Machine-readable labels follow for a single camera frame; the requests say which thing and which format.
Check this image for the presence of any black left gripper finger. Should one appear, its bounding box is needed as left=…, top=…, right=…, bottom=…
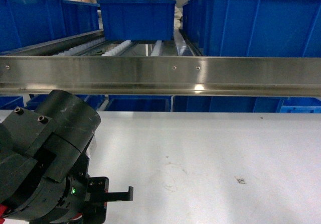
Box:
left=105, top=186, right=133, bottom=201

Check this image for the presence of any blue bin under shelf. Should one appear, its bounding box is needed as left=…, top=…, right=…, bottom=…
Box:
left=104, top=95, right=172, bottom=112

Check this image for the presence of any large blue bin left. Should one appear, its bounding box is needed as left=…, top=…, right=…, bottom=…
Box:
left=0, top=0, right=66, bottom=53

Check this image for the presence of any steel shelf front rail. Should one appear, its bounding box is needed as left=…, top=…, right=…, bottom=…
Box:
left=1, top=56, right=320, bottom=97

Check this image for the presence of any large blue bin right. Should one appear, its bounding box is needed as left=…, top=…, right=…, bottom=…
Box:
left=183, top=0, right=320, bottom=57

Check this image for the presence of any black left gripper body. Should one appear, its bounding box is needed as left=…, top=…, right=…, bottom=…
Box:
left=1, top=156, right=109, bottom=223

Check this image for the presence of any small blue bin centre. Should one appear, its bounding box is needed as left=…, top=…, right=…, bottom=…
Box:
left=97, top=0, right=176, bottom=41

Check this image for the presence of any large blue bin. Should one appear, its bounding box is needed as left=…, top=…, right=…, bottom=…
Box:
left=183, top=0, right=320, bottom=57
left=0, top=0, right=66, bottom=53

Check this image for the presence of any blue bin behind left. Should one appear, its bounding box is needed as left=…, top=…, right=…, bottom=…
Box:
left=62, top=0, right=99, bottom=37

